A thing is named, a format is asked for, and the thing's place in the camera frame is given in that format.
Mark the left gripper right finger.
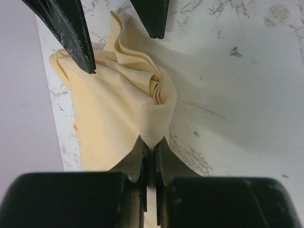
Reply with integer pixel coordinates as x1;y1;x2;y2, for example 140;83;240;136
155;139;297;228

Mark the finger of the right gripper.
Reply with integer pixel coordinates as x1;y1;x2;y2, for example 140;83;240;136
23;0;96;74
131;0;170;39

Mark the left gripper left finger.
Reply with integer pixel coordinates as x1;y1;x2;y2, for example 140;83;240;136
0;138;147;228

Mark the cream yellow t shirt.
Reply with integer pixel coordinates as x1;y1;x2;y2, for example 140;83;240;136
49;12;177;228

